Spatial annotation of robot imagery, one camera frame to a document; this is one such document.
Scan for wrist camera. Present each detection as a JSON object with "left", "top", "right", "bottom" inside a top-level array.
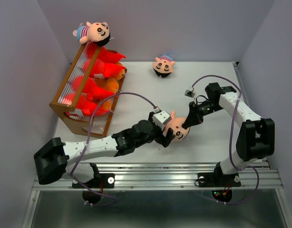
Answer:
[
  {"left": 151, "top": 107, "right": 172, "bottom": 130},
  {"left": 185, "top": 87, "right": 195, "bottom": 98}
]

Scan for red shark plush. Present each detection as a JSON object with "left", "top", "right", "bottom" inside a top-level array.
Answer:
[
  {"left": 85, "top": 47, "right": 126, "bottom": 64},
  {"left": 82, "top": 77, "right": 114, "bottom": 101},
  {"left": 61, "top": 92, "right": 113, "bottom": 116},
  {"left": 89, "top": 59, "right": 126, "bottom": 78}
]

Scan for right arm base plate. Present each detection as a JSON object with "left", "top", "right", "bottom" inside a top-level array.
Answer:
[{"left": 195, "top": 172, "right": 241, "bottom": 189}]

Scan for aluminium frame rail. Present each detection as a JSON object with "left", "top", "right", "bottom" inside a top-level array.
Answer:
[{"left": 33, "top": 162, "right": 285, "bottom": 191}]

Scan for wooden toy shelf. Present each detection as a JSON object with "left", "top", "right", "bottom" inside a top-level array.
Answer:
[{"left": 49, "top": 42, "right": 125, "bottom": 138}]

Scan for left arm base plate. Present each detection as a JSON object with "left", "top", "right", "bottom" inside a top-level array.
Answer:
[{"left": 78, "top": 173, "right": 115, "bottom": 189}]

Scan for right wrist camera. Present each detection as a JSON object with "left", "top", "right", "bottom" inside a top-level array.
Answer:
[{"left": 185, "top": 87, "right": 195, "bottom": 98}]

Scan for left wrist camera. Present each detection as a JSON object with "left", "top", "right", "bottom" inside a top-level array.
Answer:
[{"left": 151, "top": 107, "right": 172, "bottom": 130}]

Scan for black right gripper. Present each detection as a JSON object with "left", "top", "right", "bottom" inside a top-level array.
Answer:
[{"left": 182, "top": 100, "right": 224, "bottom": 128}]

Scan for orange shark plush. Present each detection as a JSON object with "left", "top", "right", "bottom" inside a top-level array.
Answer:
[
  {"left": 96, "top": 77, "right": 120, "bottom": 94},
  {"left": 96, "top": 99, "right": 113, "bottom": 116},
  {"left": 113, "top": 62, "right": 127, "bottom": 81}
]

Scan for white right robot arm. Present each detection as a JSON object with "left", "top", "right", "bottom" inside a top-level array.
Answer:
[{"left": 182, "top": 83, "right": 275, "bottom": 185}]

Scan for red shark plush back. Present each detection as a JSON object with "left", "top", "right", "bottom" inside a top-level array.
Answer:
[{"left": 61, "top": 92, "right": 113, "bottom": 116}]

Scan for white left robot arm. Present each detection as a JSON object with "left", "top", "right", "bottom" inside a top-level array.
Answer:
[{"left": 34, "top": 111, "right": 175, "bottom": 187}]

